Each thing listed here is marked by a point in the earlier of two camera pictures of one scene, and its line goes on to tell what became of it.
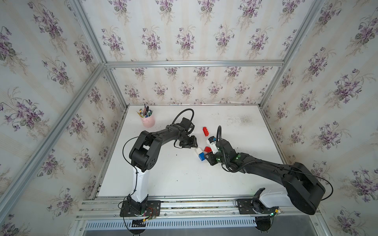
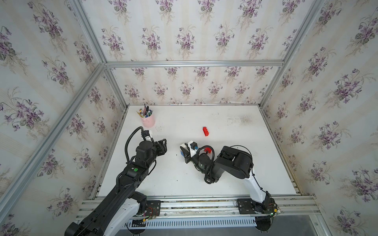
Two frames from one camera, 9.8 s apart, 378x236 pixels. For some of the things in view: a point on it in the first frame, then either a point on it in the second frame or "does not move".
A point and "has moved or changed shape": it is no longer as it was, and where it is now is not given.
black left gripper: [193, 140] to [160, 147]
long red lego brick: [205, 131] does not move
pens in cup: [145, 112] does not move
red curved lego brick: [207, 149] does not move
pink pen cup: [149, 122] does not move
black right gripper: [210, 159] to [186, 155]
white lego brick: [199, 150] has moved or changed shape
